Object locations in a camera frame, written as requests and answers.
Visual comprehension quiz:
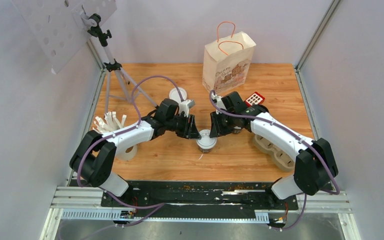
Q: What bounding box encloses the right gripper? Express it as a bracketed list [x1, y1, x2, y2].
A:
[209, 109, 236, 139]

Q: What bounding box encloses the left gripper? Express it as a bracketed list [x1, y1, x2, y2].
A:
[166, 113, 203, 140]

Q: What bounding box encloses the dark coffee cup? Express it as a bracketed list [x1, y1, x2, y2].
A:
[232, 127, 242, 134]
[198, 145, 215, 154]

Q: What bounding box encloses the paper bag with orange handles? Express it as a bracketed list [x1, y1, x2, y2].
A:
[202, 21, 256, 94]

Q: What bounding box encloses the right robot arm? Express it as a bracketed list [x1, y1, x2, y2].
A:
[209, 89, 340, 209]

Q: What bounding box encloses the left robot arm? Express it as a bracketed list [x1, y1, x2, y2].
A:
[69, 98, 201, 207]

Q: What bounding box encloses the white lid stack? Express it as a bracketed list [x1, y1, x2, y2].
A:
[168, 87, 187, 103]

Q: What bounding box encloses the red box with white grid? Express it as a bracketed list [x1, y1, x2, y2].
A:
[244, 91, 265, 107]

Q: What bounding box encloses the black cup stack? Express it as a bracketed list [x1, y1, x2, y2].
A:
[256, 104, 269, 113]

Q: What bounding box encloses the cardboard cup carrier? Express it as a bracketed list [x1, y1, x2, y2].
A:
[252, 135, 295, 172]

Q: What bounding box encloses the white cup with paper sleeves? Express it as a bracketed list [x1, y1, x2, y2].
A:
[92, 111, 138, 161]

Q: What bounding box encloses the grey tripod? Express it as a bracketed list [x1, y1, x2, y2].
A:
[86, 13, 161, 114]

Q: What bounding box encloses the white perforated panel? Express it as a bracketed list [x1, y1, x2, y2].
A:
[13, 0, 117, 74]

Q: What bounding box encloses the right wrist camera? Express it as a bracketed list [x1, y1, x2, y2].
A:
[210, 93, 226, 115]

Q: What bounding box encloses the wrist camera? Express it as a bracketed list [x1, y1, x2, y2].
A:
[210, 93, 226, 115]
[178, 99, 195, 117]

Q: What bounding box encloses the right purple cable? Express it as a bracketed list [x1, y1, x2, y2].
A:
[209, 89, 341, 231]

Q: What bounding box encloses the purple cable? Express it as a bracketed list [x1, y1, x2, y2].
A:
[209, 89, 341, 231]
[76, 75, 186, 229]

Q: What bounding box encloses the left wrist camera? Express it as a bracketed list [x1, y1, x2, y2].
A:
[178, 99, 195, 117]

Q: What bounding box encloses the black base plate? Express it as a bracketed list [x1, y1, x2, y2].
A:
[119, 180, 299, 219]

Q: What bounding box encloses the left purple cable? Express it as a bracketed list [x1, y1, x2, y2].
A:
[76, 75, 186, 229]

